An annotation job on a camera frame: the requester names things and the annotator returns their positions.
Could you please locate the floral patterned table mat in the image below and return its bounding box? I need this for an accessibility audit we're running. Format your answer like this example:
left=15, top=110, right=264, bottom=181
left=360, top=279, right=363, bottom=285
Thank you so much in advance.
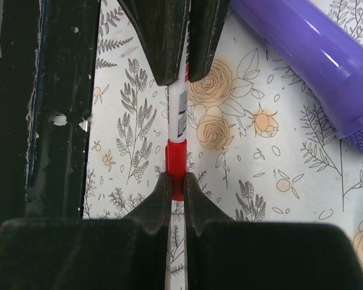
left=83, top=0, right=363, bottom=290

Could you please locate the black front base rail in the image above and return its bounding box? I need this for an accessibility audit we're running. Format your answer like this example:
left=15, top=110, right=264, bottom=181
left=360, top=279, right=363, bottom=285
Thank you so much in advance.
left=0, top=1, right=100, bottom=225

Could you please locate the red capped whiteboard marker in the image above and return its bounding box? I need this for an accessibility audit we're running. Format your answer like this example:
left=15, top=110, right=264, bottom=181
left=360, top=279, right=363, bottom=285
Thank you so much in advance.
left=166, top=18, right=190, bottom=143

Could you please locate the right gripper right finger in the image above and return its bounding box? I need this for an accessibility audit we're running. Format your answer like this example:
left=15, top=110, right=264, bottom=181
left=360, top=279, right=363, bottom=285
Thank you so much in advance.
left=184, top=173, right=363, bottom=289

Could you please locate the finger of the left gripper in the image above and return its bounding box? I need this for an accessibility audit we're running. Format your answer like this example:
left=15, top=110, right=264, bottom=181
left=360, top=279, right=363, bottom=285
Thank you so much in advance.
left=189, top=0, right=231, bottom=83
left=119, top=0, right=189, bottom=86

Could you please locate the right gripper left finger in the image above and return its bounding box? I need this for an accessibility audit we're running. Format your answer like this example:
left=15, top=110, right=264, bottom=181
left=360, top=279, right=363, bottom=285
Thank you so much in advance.
left=0, top=173, right=172, bottom=289

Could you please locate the purple toy microphone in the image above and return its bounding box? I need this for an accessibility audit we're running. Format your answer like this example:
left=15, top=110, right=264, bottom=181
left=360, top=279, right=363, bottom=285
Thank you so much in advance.
left=232, top=1, right=363, bottom=153

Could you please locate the red marker cap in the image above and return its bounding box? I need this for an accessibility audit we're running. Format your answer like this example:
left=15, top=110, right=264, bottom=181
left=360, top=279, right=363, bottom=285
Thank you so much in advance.
left=165, top=140, right=188, bottom=201

